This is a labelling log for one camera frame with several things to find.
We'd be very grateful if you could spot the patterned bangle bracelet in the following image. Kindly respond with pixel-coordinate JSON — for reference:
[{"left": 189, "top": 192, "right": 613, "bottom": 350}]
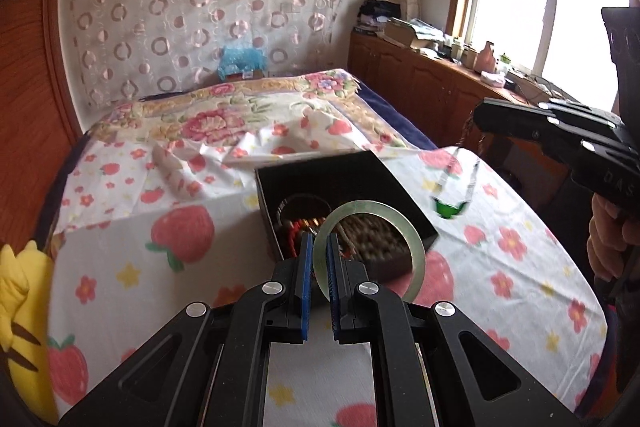
[{"left": 344, "top": 213, "right": 411, "bottom": 263}]

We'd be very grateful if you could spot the pale green jade bangle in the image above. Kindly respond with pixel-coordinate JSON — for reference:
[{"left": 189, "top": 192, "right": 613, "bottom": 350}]
[{"left": 312, "top": 199, "right": 435, "bottom": 301}]

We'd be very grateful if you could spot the green pendant chain necklace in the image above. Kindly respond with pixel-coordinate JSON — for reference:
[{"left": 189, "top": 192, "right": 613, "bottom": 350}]
[{"left": 432, "top": 114, "right": 490, "bottom": 220}]

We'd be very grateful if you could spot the person's right hand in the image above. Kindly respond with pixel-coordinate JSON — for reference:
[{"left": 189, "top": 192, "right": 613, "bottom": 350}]
[{"left": 587, "top": 194, "right": 639, "bottom": 282}]

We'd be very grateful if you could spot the pink ceramic vase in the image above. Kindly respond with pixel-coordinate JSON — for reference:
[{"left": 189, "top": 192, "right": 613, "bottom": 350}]
[{"left": 474, "top": 40, "right": 496, "bottom": 74}]

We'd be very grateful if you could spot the wooden low cabinet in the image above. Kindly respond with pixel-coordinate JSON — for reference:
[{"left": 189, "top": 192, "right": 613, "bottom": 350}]
[{"left": 347, "top": 31, "right": 568, "bottom": 210}]

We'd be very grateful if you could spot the black open cardboard box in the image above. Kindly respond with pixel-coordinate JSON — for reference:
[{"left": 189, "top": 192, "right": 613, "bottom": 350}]
[{"left": 255, "top": 150, "right": 438, "bottom": 261}]

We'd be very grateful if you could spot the floral quilt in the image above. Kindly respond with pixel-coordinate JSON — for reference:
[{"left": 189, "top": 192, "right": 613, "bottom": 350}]
[{"left": 90, "top": 68, "right": 418, "bottom": 147}]

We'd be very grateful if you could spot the pile of books and clothes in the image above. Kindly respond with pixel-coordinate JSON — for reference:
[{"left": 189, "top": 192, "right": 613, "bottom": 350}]
[{"left": 354, "top": 0, "right": 445, "bottom": 49}]

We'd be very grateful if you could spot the strawberry flower print bedsheet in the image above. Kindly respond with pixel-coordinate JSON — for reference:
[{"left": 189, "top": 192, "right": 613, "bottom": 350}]
[{"left": 48, "top": 127, "right": 608, "bottom": 413}]

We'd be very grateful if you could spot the blue plastic bag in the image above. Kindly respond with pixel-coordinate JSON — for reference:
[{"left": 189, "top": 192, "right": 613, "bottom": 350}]
[{"left": 217, "top": 46, "right": 267, "bottom": 80}]

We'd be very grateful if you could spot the yellow plush toy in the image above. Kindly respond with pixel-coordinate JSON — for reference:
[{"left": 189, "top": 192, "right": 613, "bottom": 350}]
[{"left": 1, "top": 241, "right": 58, "bottom": 425}]

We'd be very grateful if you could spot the wooden headboard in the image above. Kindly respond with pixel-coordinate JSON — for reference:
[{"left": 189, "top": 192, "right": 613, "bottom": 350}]
[{"left": 1, "top": 0, "right": 81, "bottom": 251}]

